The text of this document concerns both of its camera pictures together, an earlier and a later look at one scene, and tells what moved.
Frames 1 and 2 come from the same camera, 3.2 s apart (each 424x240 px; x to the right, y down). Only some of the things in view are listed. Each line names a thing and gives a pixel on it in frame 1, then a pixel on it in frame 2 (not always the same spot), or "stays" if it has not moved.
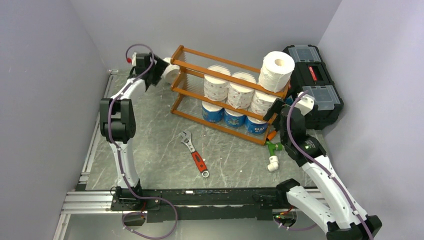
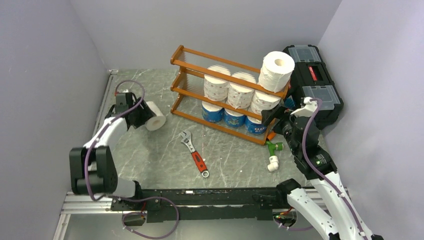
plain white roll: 171,72 -> 157,122
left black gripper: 160,67 -> 146,113
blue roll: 212,113 stays
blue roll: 234,119 stays
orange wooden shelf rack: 223,95 stays
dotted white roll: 261,102 stays
